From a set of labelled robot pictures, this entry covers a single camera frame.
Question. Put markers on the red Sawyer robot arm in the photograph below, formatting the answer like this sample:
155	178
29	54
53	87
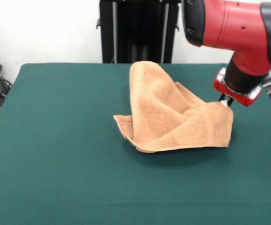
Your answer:
231	30

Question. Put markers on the tan terry towel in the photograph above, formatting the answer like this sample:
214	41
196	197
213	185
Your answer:
168	112

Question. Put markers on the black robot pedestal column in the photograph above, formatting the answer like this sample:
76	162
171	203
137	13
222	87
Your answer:
137	30

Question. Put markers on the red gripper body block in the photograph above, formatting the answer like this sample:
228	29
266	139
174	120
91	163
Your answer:
243	99

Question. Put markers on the dark green table cloth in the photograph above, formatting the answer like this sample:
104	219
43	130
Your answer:
55	164

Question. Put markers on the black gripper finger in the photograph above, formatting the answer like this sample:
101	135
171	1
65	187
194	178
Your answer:
229	102
221	97

